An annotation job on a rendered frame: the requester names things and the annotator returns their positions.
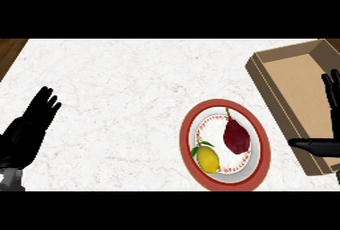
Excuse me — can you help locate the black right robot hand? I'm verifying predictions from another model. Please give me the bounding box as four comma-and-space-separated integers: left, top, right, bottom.
287, 68, 340, 186

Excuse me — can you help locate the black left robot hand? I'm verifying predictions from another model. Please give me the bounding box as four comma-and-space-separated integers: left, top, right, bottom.
0, 85, 64, 171

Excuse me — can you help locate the dark red pear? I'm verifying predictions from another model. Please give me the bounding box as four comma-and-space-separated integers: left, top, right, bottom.
222, 107, 253, 155

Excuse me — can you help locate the brown cardboard box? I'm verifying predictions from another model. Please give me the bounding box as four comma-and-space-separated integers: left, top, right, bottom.
244, 39, 340, 177

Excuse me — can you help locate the red rimmed white plate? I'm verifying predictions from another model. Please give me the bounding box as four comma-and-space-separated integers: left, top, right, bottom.
178, 98, 273, 192

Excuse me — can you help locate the yellow lemon with leaves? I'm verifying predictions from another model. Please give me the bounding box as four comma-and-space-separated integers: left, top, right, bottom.
190, 136, 222, 175

